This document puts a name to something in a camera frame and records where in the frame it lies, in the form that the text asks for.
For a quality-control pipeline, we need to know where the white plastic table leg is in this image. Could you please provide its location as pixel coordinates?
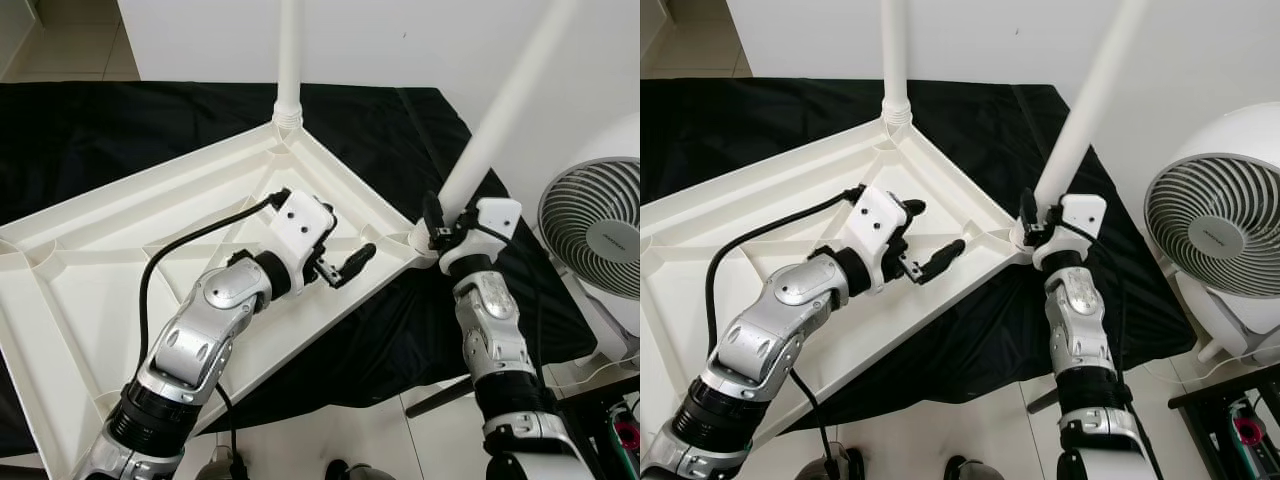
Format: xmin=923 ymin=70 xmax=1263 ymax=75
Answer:
xmin=438 ymin=0 xmax=581 ymax=216
xmin=880 ymin=0 xmax=913 ymax=126
xmin=275 ymin=0 xmax=304 ymax=131
xmin=1033 ymin=0 xmax=1151 ymax=211

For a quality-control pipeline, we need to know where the white plastic table top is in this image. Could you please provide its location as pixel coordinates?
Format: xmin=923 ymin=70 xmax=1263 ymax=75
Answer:
xmin=0 ymin=120 xmax=436 ymax=476
xmin=640 ymin=115 xmax=1031 ymax=471

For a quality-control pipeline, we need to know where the black tablecloth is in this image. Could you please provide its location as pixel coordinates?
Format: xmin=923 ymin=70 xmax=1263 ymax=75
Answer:
xmin=640 ymin=80 xmax=1201 ymax=431
xmin=0 ymin=83 xmax=601 ymax=461

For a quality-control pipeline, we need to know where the white round fan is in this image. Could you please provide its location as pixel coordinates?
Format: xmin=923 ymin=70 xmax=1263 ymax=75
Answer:
xmin=537 ymin=115 xmax=641 ymax=366
xmin=1143 ymin=100 xmax=1280 ymax=363

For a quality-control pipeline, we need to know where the grey right robot foot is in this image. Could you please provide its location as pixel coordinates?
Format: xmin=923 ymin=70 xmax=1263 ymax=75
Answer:
xmin=325 ymin=460 xmax=396 ymax=480
xmin=945 ymin=458 xmax=1001 ymax=480

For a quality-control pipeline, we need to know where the grey robot foot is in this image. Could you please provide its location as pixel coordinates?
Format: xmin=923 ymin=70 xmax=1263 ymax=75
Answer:
xmin=195 ymin=445 xmax=251 ymax=480
xmin=945 ymin=458 xmax=1001 ymax=480
xmin=820 ymin=445 xmax=866 ymax=480
xmin=325 ymin=460 xmax=396 ymax=480

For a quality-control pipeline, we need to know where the grey left robot foot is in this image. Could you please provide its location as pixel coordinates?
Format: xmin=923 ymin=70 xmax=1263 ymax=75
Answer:
xmin=195 ymin=445 xmax=251 ymax=480
xmin=820 ymin=445 xmax=866 ymax=480

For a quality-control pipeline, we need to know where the black shelf rack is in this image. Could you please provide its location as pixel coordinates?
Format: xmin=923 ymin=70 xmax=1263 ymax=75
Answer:
xmin=560 ymin=385 xmax=641 ymax=480
xmin=1168 ymin=385 xmax=1280 ymax=480

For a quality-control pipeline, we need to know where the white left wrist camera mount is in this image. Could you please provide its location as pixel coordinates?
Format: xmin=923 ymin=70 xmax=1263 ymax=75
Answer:
xmin=268 ymin=192 xmax=336 ymax=286
xmin=845 ymin=185 xmax=911 ymax=296

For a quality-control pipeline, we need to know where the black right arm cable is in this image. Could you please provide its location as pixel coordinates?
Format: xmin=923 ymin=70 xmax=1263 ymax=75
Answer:
xmin=445 ymin=222 xmax=546 ymax=371
xmin=1040 ymin=218 xmax=1166 ymax=480

